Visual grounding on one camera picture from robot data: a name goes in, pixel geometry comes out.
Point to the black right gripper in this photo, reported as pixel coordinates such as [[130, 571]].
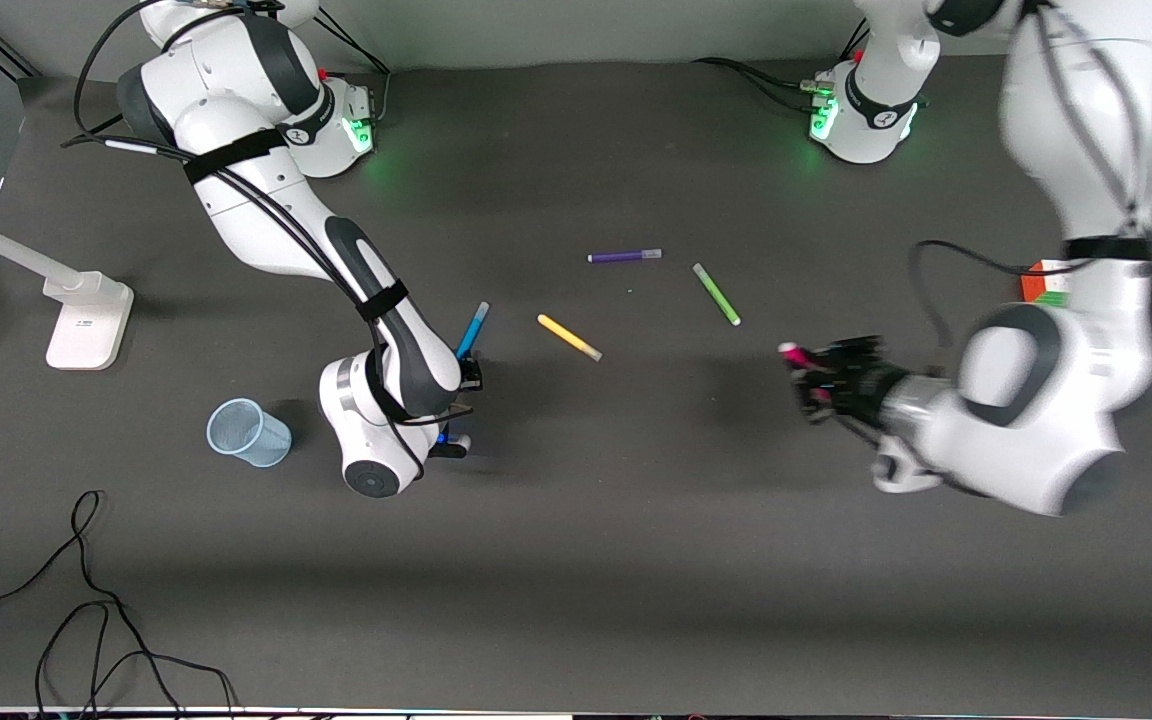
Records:
[[471, 373]]

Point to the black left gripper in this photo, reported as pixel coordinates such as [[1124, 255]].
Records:
[[862, 388]]

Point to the pink marker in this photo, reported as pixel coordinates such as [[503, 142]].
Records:
[[791, 350]]

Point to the blue marker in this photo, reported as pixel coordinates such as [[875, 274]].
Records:
[[474, 328]]

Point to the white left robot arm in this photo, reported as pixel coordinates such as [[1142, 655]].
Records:
[[1066, 120]]

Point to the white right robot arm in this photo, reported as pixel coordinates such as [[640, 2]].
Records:
[[266, 200]]

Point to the yellow marker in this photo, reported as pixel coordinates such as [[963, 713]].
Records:
[[568, 337]]

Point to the green marker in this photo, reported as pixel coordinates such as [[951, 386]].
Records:
[[716, 294]]

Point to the purple marker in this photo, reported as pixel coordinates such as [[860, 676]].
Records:
[[624, 256]]

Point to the blue mesh cup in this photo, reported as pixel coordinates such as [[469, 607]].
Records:
[[254, 438]]

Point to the colourful puzzle cube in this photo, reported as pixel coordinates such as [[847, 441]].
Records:
[[1041, 288]]

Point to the white stand with base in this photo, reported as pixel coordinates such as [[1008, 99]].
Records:
[[86, 330]]

